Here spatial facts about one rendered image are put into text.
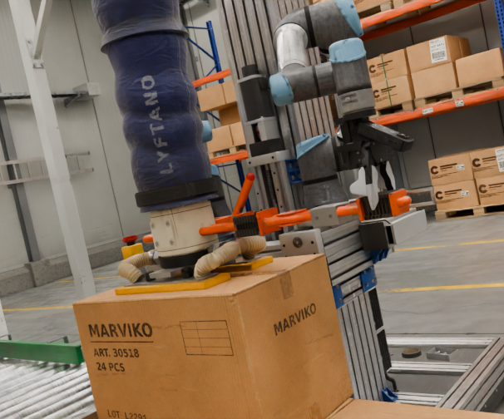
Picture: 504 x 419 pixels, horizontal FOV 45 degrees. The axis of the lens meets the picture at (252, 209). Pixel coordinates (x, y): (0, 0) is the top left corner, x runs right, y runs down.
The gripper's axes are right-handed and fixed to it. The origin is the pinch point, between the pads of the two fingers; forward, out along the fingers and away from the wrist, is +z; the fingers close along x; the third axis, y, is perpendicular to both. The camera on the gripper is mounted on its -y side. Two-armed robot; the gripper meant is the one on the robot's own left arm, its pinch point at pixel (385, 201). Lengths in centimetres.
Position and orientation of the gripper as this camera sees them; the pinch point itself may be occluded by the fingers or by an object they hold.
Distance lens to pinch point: 135.6
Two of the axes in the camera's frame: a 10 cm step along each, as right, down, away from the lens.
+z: 2.1, 9.8, 0.6
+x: -5.9, 1.7, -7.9
